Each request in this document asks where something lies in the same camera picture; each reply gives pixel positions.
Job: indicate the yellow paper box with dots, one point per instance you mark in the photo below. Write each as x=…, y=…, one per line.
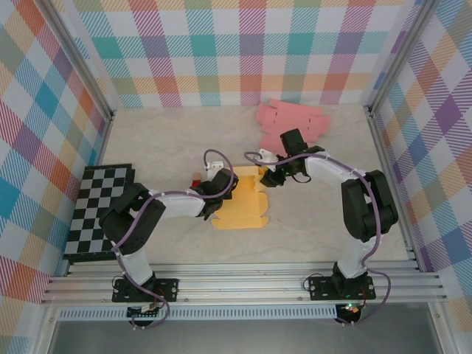
x=243, y=210

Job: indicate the pink paper box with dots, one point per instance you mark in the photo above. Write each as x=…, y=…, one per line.
x=284, y=118

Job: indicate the red block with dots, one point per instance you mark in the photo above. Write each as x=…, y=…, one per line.
x=194, y=182

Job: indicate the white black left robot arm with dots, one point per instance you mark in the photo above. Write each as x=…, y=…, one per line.
x=180, y=204

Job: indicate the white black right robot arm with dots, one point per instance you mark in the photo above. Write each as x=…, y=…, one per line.
x=332, y=169

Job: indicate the black grey checkerboard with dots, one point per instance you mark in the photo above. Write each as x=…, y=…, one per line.
x=88, y=206

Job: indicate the small green circuit board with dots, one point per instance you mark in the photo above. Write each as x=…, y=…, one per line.
x=145, y=309

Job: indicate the small lit circuit board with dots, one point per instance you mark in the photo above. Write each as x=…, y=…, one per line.
x=352, y=309

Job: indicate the aluminium rail frame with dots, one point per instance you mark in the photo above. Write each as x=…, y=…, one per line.
x=239, y=284

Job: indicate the aluminium side rail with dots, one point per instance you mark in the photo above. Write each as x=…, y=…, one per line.
x=388, y=173

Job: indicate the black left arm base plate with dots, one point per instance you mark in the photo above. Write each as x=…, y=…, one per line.
x=169, y=291

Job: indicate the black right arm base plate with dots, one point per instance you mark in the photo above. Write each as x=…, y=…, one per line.
x=321, y=289

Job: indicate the aluminium corner post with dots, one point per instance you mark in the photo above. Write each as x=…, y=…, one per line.
x=79, y=59
x=400, y=55

